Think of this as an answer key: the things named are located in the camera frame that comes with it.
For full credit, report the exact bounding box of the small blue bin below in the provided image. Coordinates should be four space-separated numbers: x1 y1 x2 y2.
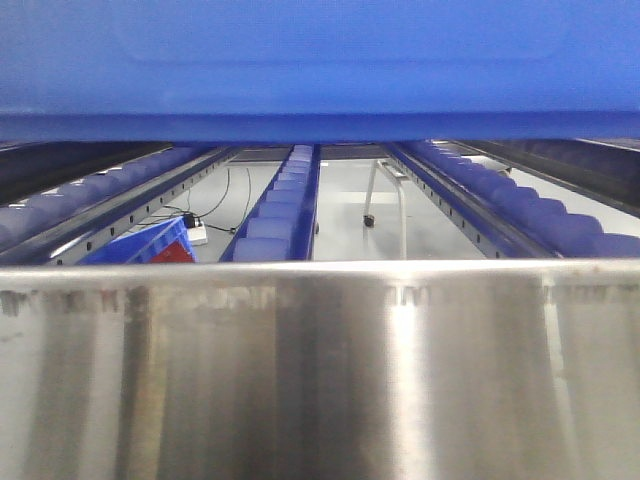
79 217 197 265

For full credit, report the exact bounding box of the white power adapter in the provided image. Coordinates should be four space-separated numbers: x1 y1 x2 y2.
187 225 208 246

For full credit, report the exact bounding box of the large blue plastic bin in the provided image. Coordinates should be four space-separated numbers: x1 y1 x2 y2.
1 1 639 143

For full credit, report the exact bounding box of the steel shelf front rail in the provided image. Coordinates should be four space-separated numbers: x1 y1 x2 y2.
1 260 639 479

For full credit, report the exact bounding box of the middle roller track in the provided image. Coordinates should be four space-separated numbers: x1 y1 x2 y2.
219 144 321 262

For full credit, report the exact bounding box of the grey roller conveyor track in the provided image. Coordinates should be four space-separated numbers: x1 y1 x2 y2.
384 141 639 259

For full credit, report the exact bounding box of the red package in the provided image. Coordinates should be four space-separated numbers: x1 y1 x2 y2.
149 241 195 263

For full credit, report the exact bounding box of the left roller track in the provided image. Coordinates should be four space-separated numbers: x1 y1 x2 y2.
1 145 238 266

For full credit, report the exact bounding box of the black cable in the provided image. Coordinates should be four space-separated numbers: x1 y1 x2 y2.
159 165 252 235

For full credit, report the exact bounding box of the white stool frame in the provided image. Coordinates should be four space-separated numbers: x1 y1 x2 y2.
362 159 408 260

